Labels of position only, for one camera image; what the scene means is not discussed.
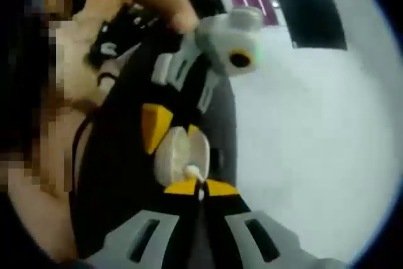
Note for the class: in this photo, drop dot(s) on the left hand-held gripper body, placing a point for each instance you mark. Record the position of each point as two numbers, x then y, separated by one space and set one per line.
226 39

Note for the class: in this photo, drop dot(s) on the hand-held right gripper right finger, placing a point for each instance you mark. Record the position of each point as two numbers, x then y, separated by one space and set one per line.
296 253

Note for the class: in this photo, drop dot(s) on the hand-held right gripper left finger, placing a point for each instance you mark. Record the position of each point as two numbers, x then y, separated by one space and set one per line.
113 250

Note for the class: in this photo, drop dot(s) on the white oval charging case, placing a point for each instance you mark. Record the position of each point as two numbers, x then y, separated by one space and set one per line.
176 155

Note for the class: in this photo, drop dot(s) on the black charging case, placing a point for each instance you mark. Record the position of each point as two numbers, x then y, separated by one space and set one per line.
217 155

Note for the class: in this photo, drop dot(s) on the person's right leg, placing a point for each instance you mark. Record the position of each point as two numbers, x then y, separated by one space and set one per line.
44 225

